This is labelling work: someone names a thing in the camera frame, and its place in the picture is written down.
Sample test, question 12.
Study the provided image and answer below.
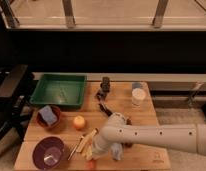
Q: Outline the orange red pepper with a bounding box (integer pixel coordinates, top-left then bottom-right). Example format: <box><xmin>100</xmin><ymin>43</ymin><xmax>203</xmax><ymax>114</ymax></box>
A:
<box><xmin>87</xmin><ymin>160</ymin><xmax>96</xmax><ymax>169</ymax></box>

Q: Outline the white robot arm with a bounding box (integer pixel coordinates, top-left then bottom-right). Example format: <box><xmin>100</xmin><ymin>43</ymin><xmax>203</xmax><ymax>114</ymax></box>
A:
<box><xmin>87</xmin><ymin>113</ymin><xmax>206</xmax><ymax>160</ymax></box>

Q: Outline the dark pepper grinder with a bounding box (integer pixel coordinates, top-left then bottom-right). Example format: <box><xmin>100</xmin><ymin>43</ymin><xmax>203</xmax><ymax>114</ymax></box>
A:
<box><xmin>96</xmin><ymin>77</ymin><xmax>110</xmax><ymax>100</ymax></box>

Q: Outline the metal fork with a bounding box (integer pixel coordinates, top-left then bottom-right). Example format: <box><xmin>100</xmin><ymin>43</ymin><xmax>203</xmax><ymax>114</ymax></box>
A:
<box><xmin>67</xmin><ymin>134</ymin><xmax>85</xmax><ymax>161</ymax></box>

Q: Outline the orange round fruit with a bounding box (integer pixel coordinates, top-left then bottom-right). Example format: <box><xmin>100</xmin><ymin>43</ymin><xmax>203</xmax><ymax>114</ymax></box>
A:
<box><xmin>73</xmin><ymin>116</ymin><xmax>86</xmax><ymax>130</ymax></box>

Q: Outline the wooden board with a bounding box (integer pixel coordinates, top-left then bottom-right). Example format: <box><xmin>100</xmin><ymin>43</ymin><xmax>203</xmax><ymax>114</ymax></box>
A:
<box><xmin>14</xmin><ymin>81</ymin><xmax>172</xmax><ymax>171</ymax></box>

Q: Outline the purple bowl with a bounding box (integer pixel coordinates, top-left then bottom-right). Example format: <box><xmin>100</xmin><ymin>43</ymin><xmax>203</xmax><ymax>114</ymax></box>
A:
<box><xmin>32</xmin><ymin>136</ymin><xmax>65</xmax><ymax>170</ymax></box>

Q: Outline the dark red grape bunch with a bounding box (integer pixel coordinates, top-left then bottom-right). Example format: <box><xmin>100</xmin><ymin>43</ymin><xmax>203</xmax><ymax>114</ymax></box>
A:
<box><xmin>124</xmin><ymin>118</ymin><xmax>133</xmax><ymax>148</ymax></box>

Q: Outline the brown ceramic bowl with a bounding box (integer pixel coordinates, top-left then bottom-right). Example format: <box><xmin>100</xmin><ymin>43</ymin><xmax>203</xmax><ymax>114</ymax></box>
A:
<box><xmin>36</xmin><ymin>105</ymin><xmax>61</xmax><ymax>129</ymax></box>

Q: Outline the blue sponge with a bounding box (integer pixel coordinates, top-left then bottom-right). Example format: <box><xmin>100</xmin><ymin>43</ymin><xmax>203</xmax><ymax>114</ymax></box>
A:
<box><xmin>39</xmin><ymin>105</ymin><xmax>57</xmax><ymax>126</ymax></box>

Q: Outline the green plastic tray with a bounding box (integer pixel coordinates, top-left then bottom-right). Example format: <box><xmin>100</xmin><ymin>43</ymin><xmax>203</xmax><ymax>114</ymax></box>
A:
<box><xmin>30</xmin><ymin>74</ymin><xmax>87</xmax><ymax>108</ymax></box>

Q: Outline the white cup with blue lid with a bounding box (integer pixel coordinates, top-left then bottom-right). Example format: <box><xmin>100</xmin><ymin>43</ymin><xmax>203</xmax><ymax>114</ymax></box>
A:
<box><xmin>131</xmin><ymin>82</ymin><xmax>146</xmax><ymax>106</ymax></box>

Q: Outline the black chair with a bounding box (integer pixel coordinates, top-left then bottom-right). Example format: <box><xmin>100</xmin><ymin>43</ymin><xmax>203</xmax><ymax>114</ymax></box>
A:
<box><xmin>0</xmin><ymin>65</ymin><xmax>34</xmax><ymax>141</ymax></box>

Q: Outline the black handled utensil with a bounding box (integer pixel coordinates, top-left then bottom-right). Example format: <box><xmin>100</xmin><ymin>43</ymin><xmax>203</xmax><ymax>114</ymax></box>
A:
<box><xmin>99</xmin><ymin>103</ymin><xmax>112</xmax><ymax>116</ymax></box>

